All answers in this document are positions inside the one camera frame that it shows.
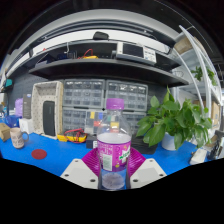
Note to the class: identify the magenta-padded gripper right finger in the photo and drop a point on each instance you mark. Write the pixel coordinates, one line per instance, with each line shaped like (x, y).
(149, 170)

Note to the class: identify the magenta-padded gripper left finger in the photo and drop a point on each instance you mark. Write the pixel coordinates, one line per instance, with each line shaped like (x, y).
(77, 171)

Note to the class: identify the clear bottle with purple cap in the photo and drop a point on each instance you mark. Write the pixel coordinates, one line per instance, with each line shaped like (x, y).
(114, 150)

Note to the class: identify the flat black box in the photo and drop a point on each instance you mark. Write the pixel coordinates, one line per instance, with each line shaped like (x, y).
(140, 146)

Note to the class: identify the small black box white label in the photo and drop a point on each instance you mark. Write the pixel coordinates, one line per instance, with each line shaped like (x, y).
(90, 142)

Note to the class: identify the yellow multimeter with red leads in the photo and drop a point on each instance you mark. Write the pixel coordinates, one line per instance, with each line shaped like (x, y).
(75, 136)

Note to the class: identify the flat round red coaster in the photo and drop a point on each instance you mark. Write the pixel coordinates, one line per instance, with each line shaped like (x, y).
(39, 154)

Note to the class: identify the clear box with coloured parts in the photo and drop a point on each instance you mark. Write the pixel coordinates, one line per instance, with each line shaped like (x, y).
(91, 121)

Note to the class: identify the grey small-parts drawer cabinet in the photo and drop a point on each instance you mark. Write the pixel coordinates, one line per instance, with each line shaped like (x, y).
(128, 93)
(83, 93)
(135, 119)
(74, 119)

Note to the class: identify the green potted plant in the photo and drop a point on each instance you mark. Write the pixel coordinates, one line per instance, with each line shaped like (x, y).
(170, 120)

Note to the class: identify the black rounded speaker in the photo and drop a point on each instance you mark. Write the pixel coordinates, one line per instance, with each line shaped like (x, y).
(49, 118)

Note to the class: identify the beige patterned mug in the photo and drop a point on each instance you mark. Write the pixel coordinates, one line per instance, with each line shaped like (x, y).
(16, 138)

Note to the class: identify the white dotted storage bin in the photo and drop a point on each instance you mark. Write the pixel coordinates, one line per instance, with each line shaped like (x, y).
(37, 110)

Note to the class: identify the dark grey upright box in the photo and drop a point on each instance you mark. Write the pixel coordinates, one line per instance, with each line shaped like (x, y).
(27, 106)

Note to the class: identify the brown cardboard box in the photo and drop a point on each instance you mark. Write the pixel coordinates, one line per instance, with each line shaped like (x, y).
(4, 131)

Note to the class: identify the purple plastic bag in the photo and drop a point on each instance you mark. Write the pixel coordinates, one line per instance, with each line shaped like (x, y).
(18, 106)

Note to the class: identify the white metal shelf unit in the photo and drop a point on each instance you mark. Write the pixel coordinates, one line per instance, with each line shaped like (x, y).
(206, 83)

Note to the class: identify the black overhead shelf unit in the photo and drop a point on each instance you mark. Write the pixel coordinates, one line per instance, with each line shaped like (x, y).
(100, 68)

